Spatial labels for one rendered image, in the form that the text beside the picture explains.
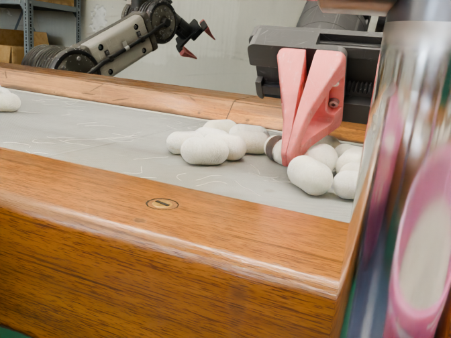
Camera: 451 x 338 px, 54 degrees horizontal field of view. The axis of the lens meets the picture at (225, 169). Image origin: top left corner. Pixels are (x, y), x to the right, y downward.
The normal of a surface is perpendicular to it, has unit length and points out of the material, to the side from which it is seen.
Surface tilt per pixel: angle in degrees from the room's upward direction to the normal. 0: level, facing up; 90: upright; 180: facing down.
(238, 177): 0
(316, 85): 60
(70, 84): 45
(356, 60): 129
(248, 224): 0
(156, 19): 90
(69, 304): 90
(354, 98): 39
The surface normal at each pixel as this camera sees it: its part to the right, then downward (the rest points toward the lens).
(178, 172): 0.09, -0.96
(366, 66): -0.33, 0.77
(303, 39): -0.17, -0.61
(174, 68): -0.46, 0.19
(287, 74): -0.28, -0.29
